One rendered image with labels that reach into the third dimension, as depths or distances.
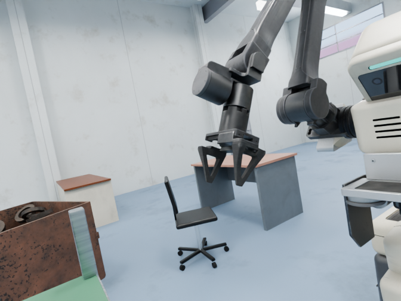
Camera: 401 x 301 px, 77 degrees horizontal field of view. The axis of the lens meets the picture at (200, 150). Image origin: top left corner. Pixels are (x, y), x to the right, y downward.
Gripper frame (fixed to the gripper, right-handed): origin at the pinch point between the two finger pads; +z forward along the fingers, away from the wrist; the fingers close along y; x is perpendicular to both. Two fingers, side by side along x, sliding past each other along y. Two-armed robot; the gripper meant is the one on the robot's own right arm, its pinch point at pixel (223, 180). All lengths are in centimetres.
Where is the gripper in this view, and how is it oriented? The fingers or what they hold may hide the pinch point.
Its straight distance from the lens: 50.1
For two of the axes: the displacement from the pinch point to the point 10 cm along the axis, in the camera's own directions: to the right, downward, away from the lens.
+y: 5.3, -0.5, -8.5
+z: -2.0, 9.6, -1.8
